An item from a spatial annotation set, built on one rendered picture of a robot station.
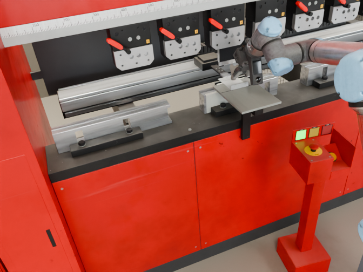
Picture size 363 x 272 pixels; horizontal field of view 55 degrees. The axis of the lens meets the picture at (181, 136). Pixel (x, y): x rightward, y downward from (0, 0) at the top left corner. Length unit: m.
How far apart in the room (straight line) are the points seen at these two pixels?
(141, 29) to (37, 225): 0.83
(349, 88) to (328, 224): 1.53
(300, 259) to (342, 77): 1.25
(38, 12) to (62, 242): 0.86
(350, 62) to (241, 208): 1.19
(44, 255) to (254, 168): 1.03
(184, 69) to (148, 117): 0.40
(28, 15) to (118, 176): 0.68
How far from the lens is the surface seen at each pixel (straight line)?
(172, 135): 1.47
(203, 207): 1.78
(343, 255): 2.23
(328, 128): 1.66
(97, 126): 1.46
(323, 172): 1.57
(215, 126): 1.51
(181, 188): 1.63
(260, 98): 1.47
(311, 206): 1.78
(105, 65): 1.93
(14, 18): 1.29
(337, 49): 1.18
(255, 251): 2.14
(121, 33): 1.33
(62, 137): 1.47
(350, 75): 0.91
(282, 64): 1.21
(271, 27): 1.24
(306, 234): 1.92
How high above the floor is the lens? 1.69
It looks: 34 degrees down
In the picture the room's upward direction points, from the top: 5 degrees counter-clockwise
